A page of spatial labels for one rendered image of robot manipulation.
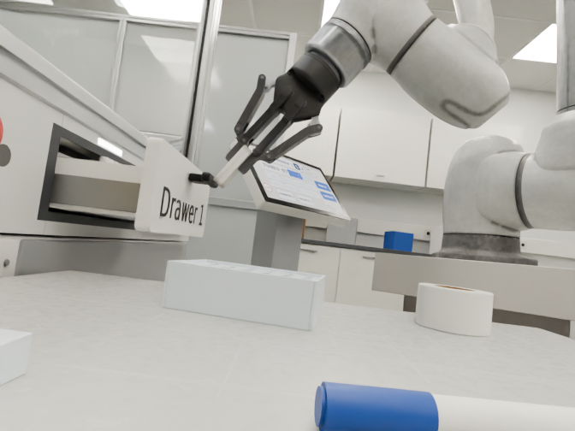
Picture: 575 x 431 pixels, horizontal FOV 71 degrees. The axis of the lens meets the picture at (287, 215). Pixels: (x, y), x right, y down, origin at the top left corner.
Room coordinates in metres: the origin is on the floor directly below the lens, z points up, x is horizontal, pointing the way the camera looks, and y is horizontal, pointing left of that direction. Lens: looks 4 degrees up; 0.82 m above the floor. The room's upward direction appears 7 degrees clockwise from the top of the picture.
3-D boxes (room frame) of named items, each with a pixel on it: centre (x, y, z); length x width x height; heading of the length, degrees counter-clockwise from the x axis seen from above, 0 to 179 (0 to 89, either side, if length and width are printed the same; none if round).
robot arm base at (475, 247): (0.90, -0.43, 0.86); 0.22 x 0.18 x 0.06; 165
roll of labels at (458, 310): (0.41, -0.18, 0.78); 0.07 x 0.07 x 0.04
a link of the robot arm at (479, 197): (0.87, -0.43, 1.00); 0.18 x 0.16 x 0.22; 37
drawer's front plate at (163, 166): (0.60, 0.16, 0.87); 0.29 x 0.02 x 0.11; 179
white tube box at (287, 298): (0.36, 0.02, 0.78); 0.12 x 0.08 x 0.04; 79
